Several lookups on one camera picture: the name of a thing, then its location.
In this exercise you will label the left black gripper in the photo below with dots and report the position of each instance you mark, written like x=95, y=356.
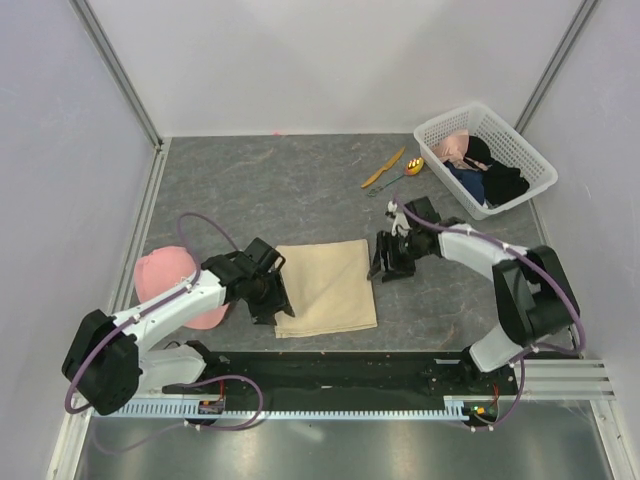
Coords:
x=262, y=314

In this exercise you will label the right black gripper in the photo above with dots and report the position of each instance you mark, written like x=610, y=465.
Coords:
x=386, y=242

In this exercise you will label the beige cloth napkin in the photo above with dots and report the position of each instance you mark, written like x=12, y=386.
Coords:
x=328, y=289

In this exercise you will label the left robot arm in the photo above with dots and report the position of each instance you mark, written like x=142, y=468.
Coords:
x=113, y=357

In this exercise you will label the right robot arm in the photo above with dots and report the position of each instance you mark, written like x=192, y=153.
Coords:
x=533, y=297

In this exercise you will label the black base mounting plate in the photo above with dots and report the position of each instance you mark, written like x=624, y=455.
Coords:
x=432, y=373

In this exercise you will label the yellow plastic knife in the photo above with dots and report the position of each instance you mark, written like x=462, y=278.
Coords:
x=384, y=168

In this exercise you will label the pink baseball cap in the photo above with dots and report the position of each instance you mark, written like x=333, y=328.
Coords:
x=164, y=268

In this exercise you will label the navy cloth in basket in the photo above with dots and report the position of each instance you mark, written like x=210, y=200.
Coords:
x=471, y=180

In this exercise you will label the pink cloth in basket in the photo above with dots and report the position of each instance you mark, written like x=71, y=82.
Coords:
x=453, y=148

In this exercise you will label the black clothes in basket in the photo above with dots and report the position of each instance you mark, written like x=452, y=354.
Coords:
x=502, y=183

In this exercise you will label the white plastic basket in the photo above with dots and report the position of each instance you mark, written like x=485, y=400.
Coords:
x=505, y=144

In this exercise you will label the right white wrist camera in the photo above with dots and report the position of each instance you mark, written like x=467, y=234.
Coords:
x=399, y=223

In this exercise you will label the colourful spoon green handle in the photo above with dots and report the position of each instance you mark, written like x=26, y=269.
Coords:
x=412, y=168

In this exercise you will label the white slotted cable duct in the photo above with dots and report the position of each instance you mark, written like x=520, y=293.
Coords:
x=193, y=408

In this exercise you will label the aluminium front rail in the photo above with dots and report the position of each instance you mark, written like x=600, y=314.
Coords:
x=544, y=375

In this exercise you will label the left aluminium frame post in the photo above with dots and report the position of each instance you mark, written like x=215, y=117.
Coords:
x=103, y=45

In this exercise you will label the aluminium frame post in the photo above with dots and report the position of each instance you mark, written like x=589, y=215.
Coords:
x=103, y=45
x=576, y=27

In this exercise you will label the right aluminium frame post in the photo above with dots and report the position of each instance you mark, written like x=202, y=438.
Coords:
x=576, y=27

